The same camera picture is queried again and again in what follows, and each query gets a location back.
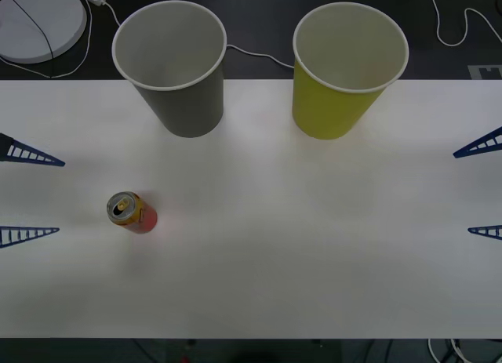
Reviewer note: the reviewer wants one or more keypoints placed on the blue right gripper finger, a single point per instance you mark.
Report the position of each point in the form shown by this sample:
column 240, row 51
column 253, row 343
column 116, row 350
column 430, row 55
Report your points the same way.
column 486, row 145
column 490, row 232

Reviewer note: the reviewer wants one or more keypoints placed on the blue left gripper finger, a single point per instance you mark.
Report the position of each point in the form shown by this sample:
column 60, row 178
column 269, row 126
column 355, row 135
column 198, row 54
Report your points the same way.
column 23, row 155
column 8, row 237

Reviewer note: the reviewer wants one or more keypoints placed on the red and yellow drink can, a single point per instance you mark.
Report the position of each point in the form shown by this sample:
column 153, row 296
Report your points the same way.
column 135, row 216

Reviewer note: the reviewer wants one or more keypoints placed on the grey and white floor marker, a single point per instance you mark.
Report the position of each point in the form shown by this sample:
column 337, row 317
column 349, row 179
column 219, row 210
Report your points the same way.
column 484, row 72

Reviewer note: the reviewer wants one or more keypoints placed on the white round disc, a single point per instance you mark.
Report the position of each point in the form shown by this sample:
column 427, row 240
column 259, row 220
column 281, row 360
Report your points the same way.
column 23, row 26

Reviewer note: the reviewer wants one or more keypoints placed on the yellow-green plastic waste bin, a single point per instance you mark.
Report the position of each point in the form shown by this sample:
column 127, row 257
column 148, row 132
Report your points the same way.
column 325, row 108

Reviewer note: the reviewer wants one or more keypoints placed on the grey plastic waste bin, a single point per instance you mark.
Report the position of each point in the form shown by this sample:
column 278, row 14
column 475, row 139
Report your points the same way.
column 184, row 104

